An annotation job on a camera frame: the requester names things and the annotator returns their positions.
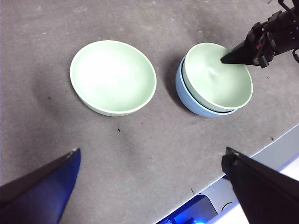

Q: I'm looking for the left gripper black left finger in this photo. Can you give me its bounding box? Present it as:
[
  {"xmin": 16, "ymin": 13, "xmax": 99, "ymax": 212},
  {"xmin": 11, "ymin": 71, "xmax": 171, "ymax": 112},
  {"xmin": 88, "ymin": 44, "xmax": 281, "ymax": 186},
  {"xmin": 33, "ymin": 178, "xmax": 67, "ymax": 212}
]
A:
[{"xmin": 0, "ymin": 148, "xmax": 81, "ymax": 224}]

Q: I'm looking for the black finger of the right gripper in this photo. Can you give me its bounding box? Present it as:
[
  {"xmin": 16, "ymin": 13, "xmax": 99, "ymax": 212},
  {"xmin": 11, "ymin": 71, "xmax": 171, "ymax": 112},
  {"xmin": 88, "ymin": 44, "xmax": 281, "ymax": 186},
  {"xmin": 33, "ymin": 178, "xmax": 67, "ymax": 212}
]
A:
[{"xmin": 221, "ymin": 39, "xmax": 256, "ymax": 67}]

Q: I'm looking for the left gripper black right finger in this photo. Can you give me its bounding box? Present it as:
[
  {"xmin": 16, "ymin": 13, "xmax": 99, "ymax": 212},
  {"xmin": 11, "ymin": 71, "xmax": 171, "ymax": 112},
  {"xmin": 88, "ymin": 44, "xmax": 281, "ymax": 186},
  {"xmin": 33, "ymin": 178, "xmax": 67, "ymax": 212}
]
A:
[{"xmin": 221, "ymin": 146, "xmax": 299, "ymax": 224}]

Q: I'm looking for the pale green bowl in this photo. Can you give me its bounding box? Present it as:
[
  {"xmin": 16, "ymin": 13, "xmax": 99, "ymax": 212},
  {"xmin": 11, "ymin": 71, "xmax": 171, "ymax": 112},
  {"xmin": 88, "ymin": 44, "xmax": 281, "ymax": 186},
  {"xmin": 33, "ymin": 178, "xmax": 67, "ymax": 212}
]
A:
[
  {"xmin": 182, "ymin": 42, "xmax": 254, "ymax": 112},
  {"xmin": 69, "ymin": 40, "xmax": 157, "ymax": 117}
]

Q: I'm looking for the blue ribbed bowl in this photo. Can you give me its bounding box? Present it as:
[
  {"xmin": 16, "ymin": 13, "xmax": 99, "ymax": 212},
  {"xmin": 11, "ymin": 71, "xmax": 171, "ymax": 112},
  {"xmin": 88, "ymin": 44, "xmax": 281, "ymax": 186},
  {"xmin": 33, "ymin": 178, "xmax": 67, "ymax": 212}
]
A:
[{"xmin": 175, "ymin": 55, "xmax": 239, "ymax": 118}]

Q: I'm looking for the dark panel with blue light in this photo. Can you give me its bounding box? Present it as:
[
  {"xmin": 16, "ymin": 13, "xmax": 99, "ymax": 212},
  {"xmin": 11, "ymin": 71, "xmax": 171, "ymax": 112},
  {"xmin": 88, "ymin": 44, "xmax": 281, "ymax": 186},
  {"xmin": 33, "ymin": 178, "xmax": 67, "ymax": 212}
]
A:
[{"xmin": 155, "ymin": 194, "xmax": 219, "ymax": 224}]

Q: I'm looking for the thin black cable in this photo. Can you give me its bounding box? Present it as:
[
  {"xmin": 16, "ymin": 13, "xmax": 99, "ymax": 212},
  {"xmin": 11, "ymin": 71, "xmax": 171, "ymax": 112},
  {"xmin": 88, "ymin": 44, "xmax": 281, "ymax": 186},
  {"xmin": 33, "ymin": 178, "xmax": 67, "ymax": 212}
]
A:
[{"xmin": 278, "ymin": 0, "xmax": 295, "ymax": 12}]

